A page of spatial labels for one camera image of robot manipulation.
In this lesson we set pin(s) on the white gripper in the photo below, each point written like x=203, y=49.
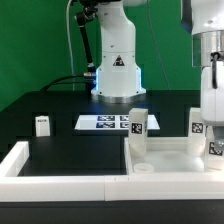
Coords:
x=212, y=103

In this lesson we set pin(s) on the white square tabletop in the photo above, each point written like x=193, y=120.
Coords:
x=164, y=154

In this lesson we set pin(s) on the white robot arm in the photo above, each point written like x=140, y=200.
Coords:
x=118, y=79

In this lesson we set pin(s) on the AprilTag marker sheet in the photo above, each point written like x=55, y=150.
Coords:
x=102, y=122

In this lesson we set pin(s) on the white U-shaped fence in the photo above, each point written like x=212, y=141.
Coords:
x=152, y=186

